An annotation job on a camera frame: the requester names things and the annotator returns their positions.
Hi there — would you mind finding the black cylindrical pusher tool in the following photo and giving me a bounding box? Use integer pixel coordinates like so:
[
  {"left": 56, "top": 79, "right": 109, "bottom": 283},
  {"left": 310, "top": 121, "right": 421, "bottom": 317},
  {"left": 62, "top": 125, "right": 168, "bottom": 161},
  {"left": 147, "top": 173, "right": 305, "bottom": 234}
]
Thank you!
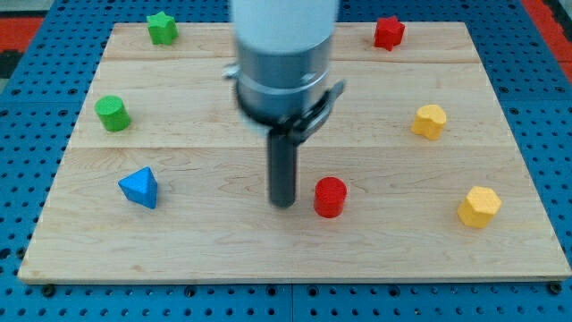
[{"left": 267, "top": 129, "right": 298, "bottom": 208}]

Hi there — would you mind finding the black clamp on arm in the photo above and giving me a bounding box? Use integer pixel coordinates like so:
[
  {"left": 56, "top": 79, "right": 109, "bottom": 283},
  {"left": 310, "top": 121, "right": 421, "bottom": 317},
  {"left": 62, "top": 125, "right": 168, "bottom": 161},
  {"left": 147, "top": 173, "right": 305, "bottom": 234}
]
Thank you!
[{"left": 235, "top": 80, "right": 346, "bottom": 146}]

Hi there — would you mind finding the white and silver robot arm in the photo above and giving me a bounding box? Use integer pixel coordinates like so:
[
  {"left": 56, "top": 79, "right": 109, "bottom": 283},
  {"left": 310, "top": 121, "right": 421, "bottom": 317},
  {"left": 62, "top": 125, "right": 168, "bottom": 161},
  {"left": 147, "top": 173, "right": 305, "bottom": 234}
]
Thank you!
[{"left": 225, "top": 0, "right": 345, "bottom": 208}]

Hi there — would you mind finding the yellow hexagon block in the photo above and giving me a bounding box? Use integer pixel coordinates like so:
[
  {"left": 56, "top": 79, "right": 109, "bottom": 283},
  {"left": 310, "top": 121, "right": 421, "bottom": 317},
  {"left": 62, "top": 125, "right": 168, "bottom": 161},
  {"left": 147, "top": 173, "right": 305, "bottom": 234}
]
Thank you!
[{"left": 457, "top": 186, "right": 502, "bottom": 228}]

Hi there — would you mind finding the red cylinder block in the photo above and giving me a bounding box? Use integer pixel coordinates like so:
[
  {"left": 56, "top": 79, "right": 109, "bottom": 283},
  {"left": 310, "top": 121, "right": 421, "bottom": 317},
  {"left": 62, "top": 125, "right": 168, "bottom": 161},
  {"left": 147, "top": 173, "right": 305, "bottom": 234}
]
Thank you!
[{"left": 314, "top": 176, "right": 348, "bottom": 218}]

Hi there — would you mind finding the light wooden board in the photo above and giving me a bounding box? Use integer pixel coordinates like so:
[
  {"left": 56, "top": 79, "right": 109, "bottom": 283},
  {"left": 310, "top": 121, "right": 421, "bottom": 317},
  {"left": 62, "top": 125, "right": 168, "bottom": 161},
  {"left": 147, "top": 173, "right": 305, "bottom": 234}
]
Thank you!
[{"left": 19, "top": 22, "right": 571, "bottom": 284}]

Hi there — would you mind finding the blue triangle block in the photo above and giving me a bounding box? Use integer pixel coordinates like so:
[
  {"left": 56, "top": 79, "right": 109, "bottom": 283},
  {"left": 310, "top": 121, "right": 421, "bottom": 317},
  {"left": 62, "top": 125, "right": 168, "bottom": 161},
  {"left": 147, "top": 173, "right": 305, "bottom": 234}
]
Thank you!
[{"left": 118, "top": 167, "right": 158, "bottom": 209}]

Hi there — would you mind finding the yellow heart block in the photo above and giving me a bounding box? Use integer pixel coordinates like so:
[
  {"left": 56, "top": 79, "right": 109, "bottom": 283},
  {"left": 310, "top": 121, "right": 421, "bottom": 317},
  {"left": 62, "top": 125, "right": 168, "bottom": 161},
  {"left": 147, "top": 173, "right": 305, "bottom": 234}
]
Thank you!
[{"left": 410, "top": 104, "right": 447, "bottom": 140}]

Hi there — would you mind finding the red star block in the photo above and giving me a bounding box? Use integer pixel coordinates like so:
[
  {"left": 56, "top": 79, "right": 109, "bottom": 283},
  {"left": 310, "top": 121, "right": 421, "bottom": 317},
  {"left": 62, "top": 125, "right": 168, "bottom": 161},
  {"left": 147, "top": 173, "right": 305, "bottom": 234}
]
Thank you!
[{"left": 374, "top": 16, "right": 406, "bottom": 51}]

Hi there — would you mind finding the green star block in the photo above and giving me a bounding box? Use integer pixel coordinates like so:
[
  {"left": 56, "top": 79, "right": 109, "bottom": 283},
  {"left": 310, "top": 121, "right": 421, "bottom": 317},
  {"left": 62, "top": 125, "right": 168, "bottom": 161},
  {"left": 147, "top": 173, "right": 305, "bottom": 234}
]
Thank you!
[{"left": 147, "top": 11, "right": 179, "bottom": 45}]

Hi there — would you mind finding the green cylinder block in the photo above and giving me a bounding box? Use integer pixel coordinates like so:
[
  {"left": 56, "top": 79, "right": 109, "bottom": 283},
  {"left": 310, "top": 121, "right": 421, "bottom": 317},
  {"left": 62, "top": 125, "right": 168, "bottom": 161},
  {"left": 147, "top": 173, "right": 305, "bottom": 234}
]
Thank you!
[{"left": 94, "top": 95, "right": 131, "bottom": 132}]

